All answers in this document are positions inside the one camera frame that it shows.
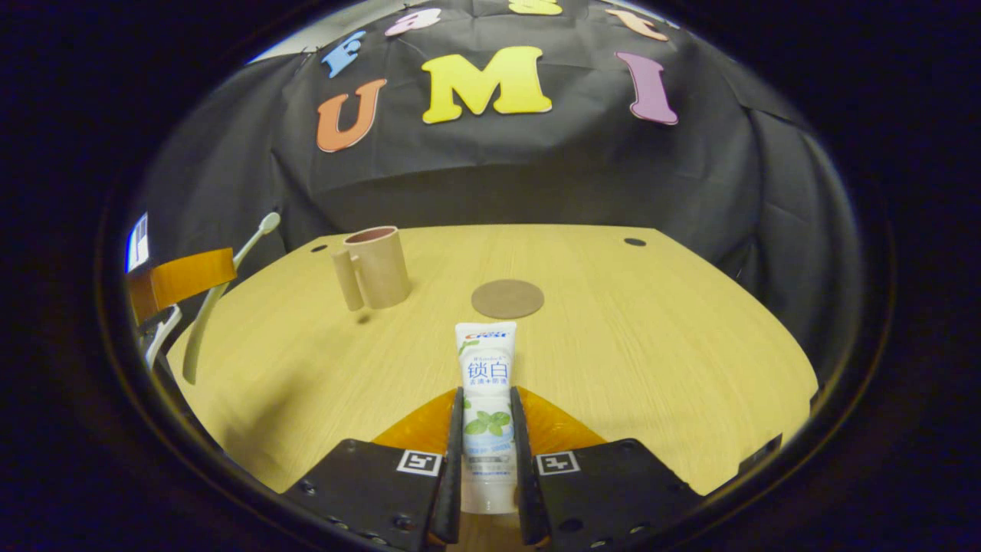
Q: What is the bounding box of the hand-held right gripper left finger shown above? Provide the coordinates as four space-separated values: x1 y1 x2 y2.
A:
280 387 465 551

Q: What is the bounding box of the beige cup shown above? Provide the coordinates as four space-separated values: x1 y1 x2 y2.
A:
331 225 413 312

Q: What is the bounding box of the light green toothbrush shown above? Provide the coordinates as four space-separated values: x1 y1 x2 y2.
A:
182 212 282 386

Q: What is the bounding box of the white toothpaste tube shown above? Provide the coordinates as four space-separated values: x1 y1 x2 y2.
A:
454 321 520 515

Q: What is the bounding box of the black backdrop cloth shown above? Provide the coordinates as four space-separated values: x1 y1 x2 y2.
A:
126 0 867 384

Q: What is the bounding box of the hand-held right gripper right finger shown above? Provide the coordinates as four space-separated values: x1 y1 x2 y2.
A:
510 386 706 549

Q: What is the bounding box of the round brown coaster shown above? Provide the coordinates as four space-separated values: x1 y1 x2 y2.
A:
471 279 546 320

